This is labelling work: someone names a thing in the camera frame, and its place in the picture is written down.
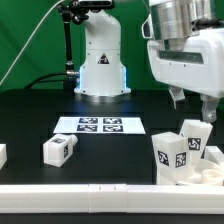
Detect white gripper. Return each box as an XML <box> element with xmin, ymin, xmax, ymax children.
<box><xmin>147</xmin><ymin>28</ymin><xmax>224</xmax><ymax>122</ymax></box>

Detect round white stool seat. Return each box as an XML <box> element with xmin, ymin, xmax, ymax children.
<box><xmin>155</xmin><ymin>157</ymin><xmax>224</xmax><ymax>187</ymax></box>

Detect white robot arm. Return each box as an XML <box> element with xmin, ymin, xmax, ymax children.
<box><xmin>75</xmin><ymin>0</ymin><xmax>224</xmax><ymax>123</ymax></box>

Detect white right fence bar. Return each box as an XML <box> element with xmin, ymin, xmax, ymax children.
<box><xmin>204</xmin><ymin>146</ymin><xmax>224</xmax><ymax>166</ymax></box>

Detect white fence bar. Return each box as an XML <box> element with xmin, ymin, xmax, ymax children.
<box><xmin>0</xmin><ymin>184</ymin><xmax>224</xmax><ymax>214</ymax></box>
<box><xmin>0</xmin><ymin>144</ymin><xmax>7</xmax><ymax>170</ymax></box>
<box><xmin>204</xmin><ymin>146</ymin><xmax>224</xmax><ymax>166</ymax></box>

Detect paper sheet with markers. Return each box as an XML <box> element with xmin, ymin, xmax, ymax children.
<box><xmin>54</xmin><ymin>117</ymin><xmax>145</xmax><ymax>134</ymax></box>

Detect green backdrop curtain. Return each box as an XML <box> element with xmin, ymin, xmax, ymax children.
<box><xmin>0</xmin><ymin>0</ymin><xmax>167</xmax><ymax>92</ymax></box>

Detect white left fence bar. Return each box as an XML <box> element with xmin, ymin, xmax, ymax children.
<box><xmin>0</xmin><ymin>144</ymin><xmax>7</xmax><ymax>170</ymax></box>

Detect white front fence bar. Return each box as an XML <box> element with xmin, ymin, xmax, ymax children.
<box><xmin>0</xmin><ymin>184</ymin><xmax>224</xmax><ymax>214</ymax></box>

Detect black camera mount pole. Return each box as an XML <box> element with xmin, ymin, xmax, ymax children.
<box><xmin>57</xmin><ymin>0</ymin><xmax>114</xmax><ymax>92</ymax></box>

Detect black cables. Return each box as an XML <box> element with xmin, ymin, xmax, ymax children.
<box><xmin>23</xmin><ymin>71</ymin><xmax>80</xmax><ymax>90</ymax></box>

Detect white cable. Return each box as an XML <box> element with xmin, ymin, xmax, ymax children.
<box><xmin>0</xmin><ymin>0</ymin><xmax>66</xmax><ymax>87</ymax></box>

